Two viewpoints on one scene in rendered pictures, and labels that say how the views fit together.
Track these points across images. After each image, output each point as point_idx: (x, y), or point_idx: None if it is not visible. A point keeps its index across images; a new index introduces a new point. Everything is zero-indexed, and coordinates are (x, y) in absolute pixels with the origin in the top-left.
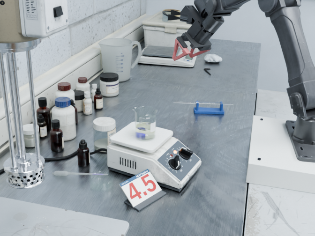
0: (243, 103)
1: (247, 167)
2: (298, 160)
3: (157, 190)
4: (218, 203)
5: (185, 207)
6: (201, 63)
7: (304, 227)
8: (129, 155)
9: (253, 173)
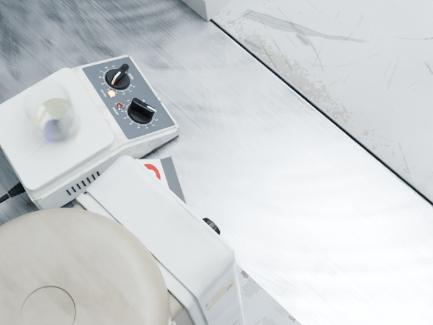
0: None
1: (205, 5)
2: None
3: (160, 167)
4: (236, 96)
5: (220, 148)
6: None
7: (345, 20)
8: (82, 175)
9: (214, 2)
